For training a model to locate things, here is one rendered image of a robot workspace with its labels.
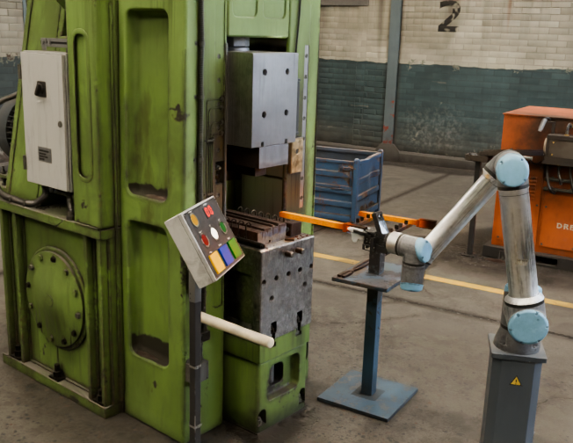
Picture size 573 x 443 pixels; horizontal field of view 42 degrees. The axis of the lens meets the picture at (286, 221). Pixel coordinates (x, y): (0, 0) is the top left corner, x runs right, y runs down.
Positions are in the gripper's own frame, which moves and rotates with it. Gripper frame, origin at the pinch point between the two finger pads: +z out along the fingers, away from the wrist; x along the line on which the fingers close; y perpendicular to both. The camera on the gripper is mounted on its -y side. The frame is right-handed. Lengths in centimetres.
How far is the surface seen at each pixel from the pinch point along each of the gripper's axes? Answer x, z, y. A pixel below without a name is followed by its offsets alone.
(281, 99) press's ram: 2, 43, -49
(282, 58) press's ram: 2, 43, -67
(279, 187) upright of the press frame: 22, 60, -3
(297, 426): 3, 26, 107
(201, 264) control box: -70, 17, 5
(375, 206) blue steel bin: 379, 232, 101
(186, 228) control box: -72, 23, -9
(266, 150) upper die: -7, 42, -27
